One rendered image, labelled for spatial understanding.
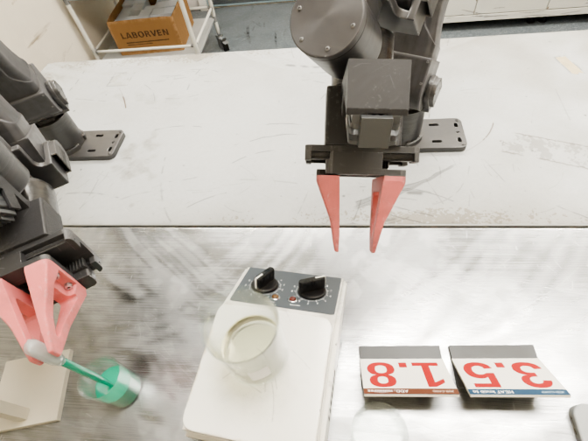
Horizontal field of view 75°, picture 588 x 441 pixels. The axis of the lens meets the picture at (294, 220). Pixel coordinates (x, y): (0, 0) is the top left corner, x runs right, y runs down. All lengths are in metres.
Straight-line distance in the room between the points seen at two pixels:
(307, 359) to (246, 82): 0.60
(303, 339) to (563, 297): 0.32
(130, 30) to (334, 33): 2.34
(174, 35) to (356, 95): 2.29
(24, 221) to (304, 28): 0.31
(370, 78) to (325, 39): 0.05
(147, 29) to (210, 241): 2.09
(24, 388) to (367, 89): 0.50
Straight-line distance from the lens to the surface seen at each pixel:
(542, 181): 0.66
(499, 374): 0.47
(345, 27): 0.30
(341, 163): 0.34
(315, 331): 0.39
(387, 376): 0.44
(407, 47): 0.56
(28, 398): 0.57
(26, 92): 0.72
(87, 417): 0.54
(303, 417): 0.37
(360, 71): 0.28
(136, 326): 0.54
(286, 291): 0.45
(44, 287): 0.40
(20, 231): 0.44
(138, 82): 0.94
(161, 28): 2.54
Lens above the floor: 1.35
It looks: 53 degrees down
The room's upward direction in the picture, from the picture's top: 10 degrees counter-clockwise
